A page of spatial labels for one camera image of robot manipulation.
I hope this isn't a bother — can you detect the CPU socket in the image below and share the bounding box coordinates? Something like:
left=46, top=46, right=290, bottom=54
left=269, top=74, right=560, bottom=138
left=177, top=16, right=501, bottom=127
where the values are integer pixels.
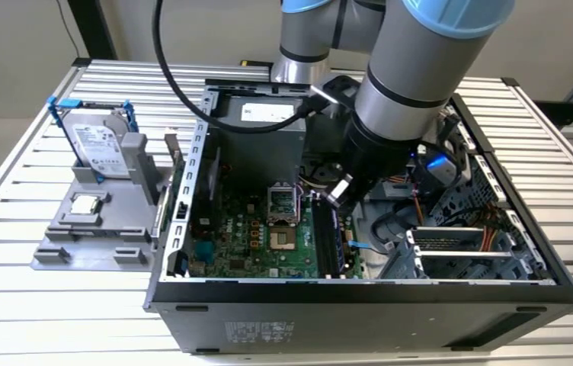
left=268, top=226, right=301, bottom=252

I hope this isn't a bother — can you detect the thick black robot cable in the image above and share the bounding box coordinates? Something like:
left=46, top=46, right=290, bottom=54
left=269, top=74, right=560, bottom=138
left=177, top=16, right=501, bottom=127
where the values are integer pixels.
left=149, top=0, right=332, bottom=135

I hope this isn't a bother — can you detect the black looped cable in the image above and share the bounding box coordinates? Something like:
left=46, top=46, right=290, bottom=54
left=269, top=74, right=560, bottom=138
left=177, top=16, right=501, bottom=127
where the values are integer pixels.
left=370, top=207, right=420, bottom=252

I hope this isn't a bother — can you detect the green graphics card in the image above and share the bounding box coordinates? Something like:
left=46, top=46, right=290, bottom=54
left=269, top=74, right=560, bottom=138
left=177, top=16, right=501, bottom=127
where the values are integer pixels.
left=153, top=128, right=186, bottom=239

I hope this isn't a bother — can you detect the green motherboard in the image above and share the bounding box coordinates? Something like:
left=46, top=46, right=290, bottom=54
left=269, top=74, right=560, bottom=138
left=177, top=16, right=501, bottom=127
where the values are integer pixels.
left=184, top=186, right=366, bottom=281

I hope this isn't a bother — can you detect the black stand post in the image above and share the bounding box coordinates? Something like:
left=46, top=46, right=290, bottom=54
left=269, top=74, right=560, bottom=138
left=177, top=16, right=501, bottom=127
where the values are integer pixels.
left=65, top=0, right=117, bottom=62

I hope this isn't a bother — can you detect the orange red yellow wire bundle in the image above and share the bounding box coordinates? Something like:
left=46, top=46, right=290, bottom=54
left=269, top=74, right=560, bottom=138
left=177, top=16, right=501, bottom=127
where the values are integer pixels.
left=478, top=204, right=509, bottom=252

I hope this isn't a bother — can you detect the yellow white power wire bundle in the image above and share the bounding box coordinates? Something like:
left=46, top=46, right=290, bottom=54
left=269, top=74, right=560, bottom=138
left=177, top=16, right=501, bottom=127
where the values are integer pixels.
left=298, top=177, right=341, bottom=197

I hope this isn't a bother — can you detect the hard disk in blue carrier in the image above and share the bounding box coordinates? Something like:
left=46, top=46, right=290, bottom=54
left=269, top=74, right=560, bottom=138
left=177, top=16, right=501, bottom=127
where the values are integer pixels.
left=45, top=97, right=138, bottom=184

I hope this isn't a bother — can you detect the silver CPU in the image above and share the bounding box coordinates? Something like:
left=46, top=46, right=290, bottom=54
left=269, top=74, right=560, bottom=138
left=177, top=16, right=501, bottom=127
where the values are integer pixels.
left=70, top=196, right=102, bottom=217

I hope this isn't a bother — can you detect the grey power supply unit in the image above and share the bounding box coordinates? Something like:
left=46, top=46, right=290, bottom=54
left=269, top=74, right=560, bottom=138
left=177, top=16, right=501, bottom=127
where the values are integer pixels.
left=213, top=95, right=310, bottom=188

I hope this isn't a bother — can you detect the grey parts rack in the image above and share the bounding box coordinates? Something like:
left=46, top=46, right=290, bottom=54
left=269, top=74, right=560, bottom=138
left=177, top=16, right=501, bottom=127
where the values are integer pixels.
left=29, top=133, right=173, bottom=272

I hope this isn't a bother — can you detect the thin wire locking lever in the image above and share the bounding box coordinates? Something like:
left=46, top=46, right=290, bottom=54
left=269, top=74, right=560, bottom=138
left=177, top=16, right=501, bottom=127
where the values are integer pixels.
left=292, top=183, right=302, bottom=226

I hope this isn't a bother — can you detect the orange yellow drive wire bundle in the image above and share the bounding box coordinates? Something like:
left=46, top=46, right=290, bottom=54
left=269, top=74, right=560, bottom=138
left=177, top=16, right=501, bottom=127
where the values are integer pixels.
left=386, top=173, right=428, bottom=230

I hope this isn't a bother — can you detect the dark green RAM stick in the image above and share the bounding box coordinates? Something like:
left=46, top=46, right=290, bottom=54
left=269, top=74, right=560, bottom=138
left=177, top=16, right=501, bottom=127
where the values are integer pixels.
left=332, top=208, right=349, bottom=277

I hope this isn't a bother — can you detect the black camera cable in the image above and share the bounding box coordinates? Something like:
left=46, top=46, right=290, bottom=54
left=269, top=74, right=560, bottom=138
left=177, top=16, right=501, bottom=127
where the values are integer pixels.
left=438, top=109, right=470, bottom=161

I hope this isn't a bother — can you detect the black open PC case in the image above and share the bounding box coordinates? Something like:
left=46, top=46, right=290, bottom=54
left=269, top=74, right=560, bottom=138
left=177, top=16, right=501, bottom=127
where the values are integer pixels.
left=142, top=79, right=573, bottom=354

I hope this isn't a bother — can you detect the metal socket cover frame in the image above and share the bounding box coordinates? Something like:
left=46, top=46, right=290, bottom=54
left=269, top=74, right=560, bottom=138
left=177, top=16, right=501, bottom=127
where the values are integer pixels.
left=264, top=182, right=301, bottom=226

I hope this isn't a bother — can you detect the round grey case speaker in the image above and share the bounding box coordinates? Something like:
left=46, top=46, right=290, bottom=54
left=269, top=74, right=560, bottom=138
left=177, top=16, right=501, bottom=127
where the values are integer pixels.
left=305, top=159, right=346, bottom=182

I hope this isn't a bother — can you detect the silver disk bay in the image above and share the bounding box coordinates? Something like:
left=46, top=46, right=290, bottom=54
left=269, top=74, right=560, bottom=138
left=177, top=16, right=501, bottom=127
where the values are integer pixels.
left=380, top=225, right=552, bottom=281

